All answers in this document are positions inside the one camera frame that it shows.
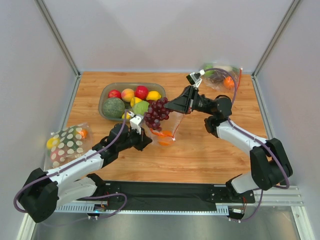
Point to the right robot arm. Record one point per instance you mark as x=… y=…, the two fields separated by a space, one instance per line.
x=269 y=163

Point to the fake purple grapes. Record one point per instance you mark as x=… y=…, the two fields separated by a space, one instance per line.
x=156 y=113

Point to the fake yellow lemon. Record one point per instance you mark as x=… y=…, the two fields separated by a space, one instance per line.
x=153 y=96

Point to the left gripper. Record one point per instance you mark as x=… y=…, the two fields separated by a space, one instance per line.
x=141 y=139

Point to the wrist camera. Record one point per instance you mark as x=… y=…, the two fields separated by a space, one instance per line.
x=195 y=78
x=136 y=123

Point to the fake peach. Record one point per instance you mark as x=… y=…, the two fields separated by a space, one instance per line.
x=127 y=95

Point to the fake orange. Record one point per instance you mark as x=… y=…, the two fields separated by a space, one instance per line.
x=166 y=138

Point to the clear zip bag orange seal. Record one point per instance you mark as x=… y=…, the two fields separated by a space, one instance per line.
x=172 y=124

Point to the fake yellow banana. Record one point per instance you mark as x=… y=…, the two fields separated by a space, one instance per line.
x=126 y=116

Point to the fake green cabbage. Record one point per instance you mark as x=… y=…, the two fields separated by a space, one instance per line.
x=141 y=107

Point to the left zip bag with food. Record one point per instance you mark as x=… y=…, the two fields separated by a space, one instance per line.
x=67 y=145

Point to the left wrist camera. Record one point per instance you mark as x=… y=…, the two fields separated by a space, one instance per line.
x=136 y=123

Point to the fake red apple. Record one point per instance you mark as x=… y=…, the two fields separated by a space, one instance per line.
x=114 y=94

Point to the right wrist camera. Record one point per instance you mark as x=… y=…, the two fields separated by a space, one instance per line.
x=195 y=78

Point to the fake red pomegranate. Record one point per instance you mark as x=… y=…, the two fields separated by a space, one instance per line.
x=141 y=92

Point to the grey plastic fruit bowl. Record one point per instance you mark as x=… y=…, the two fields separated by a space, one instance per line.
x=120 y=86

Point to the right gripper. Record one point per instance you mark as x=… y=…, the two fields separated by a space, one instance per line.
x=189 y=99

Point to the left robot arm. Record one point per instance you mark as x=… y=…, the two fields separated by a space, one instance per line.
x=44 y=191

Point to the zip bag with food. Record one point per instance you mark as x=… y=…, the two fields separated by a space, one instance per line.
x=223 y=78
x=67 y=145

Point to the far zip bag with food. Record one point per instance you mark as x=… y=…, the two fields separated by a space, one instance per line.
x=223 y=78

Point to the fake green melon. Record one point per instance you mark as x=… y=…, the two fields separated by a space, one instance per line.
x=113 y=108

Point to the fake yellow pepper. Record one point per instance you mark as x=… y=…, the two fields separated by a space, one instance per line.
x=134 y=101

